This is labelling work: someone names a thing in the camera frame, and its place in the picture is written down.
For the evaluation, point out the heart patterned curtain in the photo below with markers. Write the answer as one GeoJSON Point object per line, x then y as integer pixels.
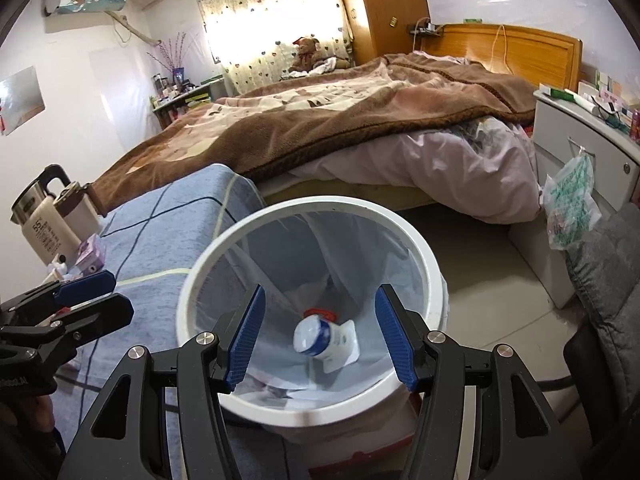
{"type": "Point", "coordinates": [254, 39]}

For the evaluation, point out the white electric kettle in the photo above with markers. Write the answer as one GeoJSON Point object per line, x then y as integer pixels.
{"type": "Point", "coordinates": [44, 229]}

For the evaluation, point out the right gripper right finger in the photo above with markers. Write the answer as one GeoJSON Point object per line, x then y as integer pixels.
{"type": "Point", "coordinates": [516, 433]}

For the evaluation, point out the blue plaid tablecloth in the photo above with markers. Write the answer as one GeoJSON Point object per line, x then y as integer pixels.
{"type": "Point", "coordinates": [151, 244]}

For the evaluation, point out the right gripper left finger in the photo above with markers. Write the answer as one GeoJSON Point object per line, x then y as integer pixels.
{"type": "Point", "coordinates": [124, 434]}

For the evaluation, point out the white round trash bin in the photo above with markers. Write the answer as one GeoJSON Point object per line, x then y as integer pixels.
{"type": "Point", "coordinates": [320, 367]}

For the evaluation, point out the pink bed sheet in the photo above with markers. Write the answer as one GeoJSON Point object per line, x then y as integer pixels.
{"type": "Point", "coordinates": [484, 168]}

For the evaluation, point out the white nightstand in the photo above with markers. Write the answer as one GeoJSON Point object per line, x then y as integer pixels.
{"type": "Point", "coordinates": [566, 124]}

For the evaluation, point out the person's left hand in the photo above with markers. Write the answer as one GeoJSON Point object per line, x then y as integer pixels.
{"type": "Point", "coordinates": [36, 412]}

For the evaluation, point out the white brown-lidded mug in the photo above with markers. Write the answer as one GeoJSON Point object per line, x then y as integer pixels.
{"type": "Point", "coordinates": [77, 209]}

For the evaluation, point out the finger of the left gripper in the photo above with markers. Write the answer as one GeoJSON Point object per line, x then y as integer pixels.
{"type": "Point", "coordinates": [96, 319]}
{"type": "Point", "coordinates": [51, 297]}

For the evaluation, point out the green printed plastic bag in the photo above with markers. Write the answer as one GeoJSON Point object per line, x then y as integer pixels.
{"type": "Point", "coordinates": [568, 204]}

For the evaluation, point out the cluttered desk shelf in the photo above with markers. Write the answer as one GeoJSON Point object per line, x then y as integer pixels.
{"type": "Point", "coordinates": [168, 110]}

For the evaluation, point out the brown fleece blanket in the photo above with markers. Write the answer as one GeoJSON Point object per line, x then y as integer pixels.
{"type": "Point", "coordinates": [266, 132]}

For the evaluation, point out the white tissue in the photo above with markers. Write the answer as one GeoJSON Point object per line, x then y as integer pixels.
{"type": "Point", "coordinates": [58, 271]}

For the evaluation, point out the wooden headboard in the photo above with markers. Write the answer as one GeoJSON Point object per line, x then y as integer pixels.
{"type": "Point", "coordinates": [534, 54]}

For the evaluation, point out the purple blueberry milk carton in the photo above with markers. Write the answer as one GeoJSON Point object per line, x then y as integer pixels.
{"type": "Point", "coordinates": [91, 256]}

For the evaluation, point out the silver wall mirror sheet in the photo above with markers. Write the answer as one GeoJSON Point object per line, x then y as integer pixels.
{"type": "Point", "coordinates": [21, 99]}

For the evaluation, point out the white yogurt cup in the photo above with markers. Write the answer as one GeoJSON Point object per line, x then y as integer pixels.
{"type": "Point", "coordinates": [333, 345]}

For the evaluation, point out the wooden wardrobe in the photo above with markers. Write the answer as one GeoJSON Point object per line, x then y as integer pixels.
{"type": "Point", "coordinates": [381, 26]}

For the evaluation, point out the purple branch decoration vase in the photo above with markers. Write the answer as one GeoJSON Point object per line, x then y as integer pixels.
{"type": "Point", "coordinates": [169, 54]}

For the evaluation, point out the brown teddy bear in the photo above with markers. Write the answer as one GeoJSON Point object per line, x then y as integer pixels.
{"type": "Point", "coordinates": [309, 59]}

